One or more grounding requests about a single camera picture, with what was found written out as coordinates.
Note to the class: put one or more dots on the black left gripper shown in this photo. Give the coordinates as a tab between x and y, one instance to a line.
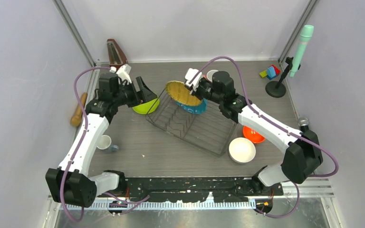
144	95

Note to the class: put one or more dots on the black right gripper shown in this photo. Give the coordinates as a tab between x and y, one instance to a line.
195	94

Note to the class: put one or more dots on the blue polka dot plate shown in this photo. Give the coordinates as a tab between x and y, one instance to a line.
194	109

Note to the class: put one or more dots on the lime green plate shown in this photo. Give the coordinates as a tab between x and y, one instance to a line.
147	108

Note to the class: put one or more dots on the yellow woven pattern plate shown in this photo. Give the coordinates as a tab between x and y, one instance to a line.
179	93

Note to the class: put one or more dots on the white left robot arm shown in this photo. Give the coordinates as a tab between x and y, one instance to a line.
70	183

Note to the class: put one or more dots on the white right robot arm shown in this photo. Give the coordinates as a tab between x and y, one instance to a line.
301	156

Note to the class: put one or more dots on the pink mug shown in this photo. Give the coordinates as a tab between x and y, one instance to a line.
209	75

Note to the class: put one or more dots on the brown metronome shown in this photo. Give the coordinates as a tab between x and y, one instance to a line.
117	58

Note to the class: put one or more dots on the orange bowl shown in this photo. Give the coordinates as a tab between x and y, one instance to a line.
252	135

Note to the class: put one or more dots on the grey blue mug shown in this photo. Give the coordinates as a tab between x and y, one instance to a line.
106	145

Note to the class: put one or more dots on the white bowl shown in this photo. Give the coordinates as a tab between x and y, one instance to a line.
242	150

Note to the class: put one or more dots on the colourful toy blocks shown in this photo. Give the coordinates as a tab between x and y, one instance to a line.
270	73

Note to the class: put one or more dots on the black microphone stand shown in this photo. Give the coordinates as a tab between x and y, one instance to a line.
276	89

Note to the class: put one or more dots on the wooden rolling pin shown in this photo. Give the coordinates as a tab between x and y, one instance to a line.
76	119

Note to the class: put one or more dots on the black handheld microphone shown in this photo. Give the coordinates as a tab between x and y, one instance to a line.
303	124

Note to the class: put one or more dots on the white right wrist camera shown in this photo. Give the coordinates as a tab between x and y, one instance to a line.
192	79

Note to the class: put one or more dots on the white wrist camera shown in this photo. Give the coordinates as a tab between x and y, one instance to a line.
192	79
122	73

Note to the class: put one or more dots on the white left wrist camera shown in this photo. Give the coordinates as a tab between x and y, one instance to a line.
122	73

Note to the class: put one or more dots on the black wire dish rack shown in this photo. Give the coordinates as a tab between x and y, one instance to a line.
210	131

